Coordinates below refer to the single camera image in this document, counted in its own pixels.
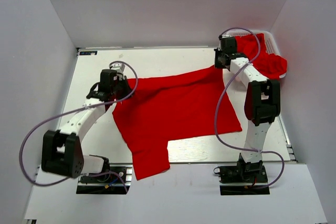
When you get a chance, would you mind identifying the red t shirt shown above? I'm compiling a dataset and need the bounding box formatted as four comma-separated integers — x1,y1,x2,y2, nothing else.
112,66,242,180

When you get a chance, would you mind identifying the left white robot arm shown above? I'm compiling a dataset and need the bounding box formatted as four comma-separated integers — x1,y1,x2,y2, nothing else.
41,63,132,182

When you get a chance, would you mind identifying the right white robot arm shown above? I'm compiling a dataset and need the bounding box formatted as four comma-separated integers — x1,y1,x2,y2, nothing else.
214,35,280,182

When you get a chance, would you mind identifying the red shirts pile in basket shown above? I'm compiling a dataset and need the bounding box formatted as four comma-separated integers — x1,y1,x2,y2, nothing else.
235,34,287,80

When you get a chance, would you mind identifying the blue table label sticker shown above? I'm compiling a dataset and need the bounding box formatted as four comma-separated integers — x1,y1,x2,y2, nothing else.
79,51,98,56

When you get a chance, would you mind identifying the white plastic basket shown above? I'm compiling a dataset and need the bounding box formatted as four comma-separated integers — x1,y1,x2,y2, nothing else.
226,29,286,79

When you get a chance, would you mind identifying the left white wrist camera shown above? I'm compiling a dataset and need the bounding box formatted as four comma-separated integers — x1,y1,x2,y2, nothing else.
109,62,125,78

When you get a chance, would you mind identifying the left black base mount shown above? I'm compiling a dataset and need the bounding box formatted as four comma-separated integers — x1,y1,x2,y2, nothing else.
76,164,133,195

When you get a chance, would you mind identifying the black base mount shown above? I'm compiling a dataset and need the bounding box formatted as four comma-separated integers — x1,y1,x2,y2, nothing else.
76,164,133,195
213,165,270,196

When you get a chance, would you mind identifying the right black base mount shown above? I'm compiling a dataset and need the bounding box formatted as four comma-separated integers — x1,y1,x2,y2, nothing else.
213,165,270,196

